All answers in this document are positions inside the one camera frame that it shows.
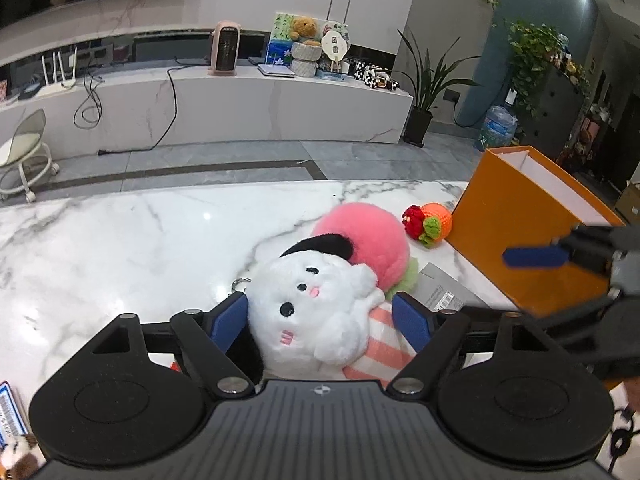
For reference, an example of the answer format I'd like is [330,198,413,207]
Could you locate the small brown teddy bear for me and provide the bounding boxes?
[289,16,322,46]

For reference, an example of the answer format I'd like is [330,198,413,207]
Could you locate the printed picture box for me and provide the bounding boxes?
[0,381,31,450]

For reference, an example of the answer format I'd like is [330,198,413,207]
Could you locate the pink space heater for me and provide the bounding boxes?
[208,21,241,77]

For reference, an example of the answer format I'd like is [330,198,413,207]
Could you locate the long-leaf potted plant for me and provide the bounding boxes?
[395,27,481,148]

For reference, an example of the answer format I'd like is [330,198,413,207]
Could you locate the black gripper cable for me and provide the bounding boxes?
[609,405,640,472]

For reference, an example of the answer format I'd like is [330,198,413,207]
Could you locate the green bamboo painting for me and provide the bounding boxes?
[270,11,301,43]

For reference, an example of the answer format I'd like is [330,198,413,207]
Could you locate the large water bottle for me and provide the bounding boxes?
[474,105,518,153]

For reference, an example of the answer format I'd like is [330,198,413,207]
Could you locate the grey cabinet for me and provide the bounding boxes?
[522,65,593,161]

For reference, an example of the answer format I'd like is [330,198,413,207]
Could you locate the blue tissue box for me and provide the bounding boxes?
[266,40,293,67]

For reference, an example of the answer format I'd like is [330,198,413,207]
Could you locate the panda plush with striped body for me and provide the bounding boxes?
[225,232,418,391]

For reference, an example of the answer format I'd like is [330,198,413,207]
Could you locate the white tablet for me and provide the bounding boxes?
[257,62,296,78]

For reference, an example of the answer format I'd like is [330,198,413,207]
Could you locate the black power cable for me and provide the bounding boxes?
[97,62,212,157]

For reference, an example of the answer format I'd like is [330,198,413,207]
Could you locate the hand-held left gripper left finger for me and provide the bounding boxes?
[75,292,256,400]

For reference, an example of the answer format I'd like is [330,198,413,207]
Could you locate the cream round paper fan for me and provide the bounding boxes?
[320,31,350,73]

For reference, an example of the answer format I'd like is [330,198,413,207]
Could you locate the orange cardboard box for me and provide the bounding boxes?
[445,145,628,318]

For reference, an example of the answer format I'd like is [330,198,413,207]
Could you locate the white swivel chair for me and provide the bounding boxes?
[0,108,61,202]

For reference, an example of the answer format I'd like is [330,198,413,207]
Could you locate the pink peach plush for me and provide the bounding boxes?
[311,202,420,297]

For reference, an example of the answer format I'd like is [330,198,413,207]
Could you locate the grey plastic packet with barcode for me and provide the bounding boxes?
[417,262,496,313]

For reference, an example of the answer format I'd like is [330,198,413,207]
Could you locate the black router cables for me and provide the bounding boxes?
[74,57,103,128]

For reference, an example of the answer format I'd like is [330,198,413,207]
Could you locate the cardboard carton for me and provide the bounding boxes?
[615,180,640,218]

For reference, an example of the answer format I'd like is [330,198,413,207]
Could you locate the white router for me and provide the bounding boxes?
[22,46,80,98]

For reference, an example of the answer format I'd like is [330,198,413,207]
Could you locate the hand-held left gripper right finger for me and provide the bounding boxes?
[387,290,568,400]

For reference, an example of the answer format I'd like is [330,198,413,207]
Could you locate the white marble media console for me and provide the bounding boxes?
[0,27,415,148]

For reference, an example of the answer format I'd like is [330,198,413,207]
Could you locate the orange crochet fruit toy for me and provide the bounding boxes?
[402,202,453,248]

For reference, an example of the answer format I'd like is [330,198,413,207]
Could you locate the small decor bottles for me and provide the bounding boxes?
[550,34,592,86]

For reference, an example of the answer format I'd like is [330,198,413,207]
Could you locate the checkered toy car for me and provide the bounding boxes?
[350,59,401,92]

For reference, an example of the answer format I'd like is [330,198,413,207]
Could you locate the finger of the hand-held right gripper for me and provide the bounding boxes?
[502,225,616,272]
[537,287,627,341]

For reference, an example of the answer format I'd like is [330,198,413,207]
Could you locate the green ivy plant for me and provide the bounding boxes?
[505,20,566,126]

